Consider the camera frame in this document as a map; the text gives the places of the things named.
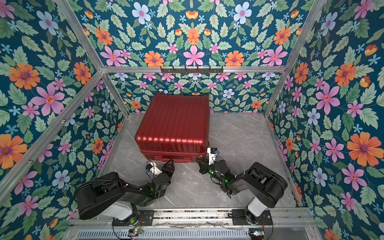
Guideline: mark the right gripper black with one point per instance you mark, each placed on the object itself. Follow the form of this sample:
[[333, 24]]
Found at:
[[204, 167]]

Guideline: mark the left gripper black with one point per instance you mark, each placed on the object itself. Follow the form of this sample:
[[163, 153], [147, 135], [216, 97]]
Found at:
[[168, 170]]

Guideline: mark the red hard-shell suitcase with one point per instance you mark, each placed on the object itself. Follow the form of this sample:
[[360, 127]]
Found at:
[[175, 127]]

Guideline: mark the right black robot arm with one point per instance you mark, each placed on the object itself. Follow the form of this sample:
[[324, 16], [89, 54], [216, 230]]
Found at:
[[267, 186]]

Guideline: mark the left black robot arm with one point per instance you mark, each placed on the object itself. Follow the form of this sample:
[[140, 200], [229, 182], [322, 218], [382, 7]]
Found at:
[[111, 196]]

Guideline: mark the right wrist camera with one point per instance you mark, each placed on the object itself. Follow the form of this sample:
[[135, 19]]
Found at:
[[212, 155]]

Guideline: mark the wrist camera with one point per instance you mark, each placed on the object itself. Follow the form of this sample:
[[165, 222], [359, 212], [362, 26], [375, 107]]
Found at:
[[151, 168], [212, 155]]

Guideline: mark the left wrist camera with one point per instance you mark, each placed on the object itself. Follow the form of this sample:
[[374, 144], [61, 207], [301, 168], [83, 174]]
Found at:
[[151, 168]]

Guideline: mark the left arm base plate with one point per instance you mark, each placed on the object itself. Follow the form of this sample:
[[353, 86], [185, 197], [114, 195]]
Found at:
[[133, 217]]

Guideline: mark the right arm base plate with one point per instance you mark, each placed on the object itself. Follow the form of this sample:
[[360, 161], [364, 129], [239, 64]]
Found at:
[[245, 217]]

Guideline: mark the white slotted cable duct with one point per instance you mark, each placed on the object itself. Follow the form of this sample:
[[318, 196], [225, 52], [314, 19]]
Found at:
[[164, 234]]

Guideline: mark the metal hook rail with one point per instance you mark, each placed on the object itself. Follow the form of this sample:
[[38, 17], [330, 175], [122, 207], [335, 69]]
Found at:
[[188, 70]]

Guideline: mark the aluminium cage frame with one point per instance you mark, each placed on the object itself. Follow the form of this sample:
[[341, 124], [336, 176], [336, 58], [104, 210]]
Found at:
[[11, 179]]

